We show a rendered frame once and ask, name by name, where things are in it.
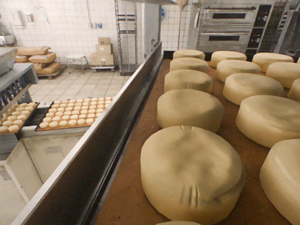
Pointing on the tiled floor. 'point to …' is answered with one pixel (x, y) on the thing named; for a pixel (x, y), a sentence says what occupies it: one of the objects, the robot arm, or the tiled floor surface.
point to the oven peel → (180, 15)
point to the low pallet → (52, 73)
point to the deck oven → (228, 25)
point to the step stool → (77, 61)
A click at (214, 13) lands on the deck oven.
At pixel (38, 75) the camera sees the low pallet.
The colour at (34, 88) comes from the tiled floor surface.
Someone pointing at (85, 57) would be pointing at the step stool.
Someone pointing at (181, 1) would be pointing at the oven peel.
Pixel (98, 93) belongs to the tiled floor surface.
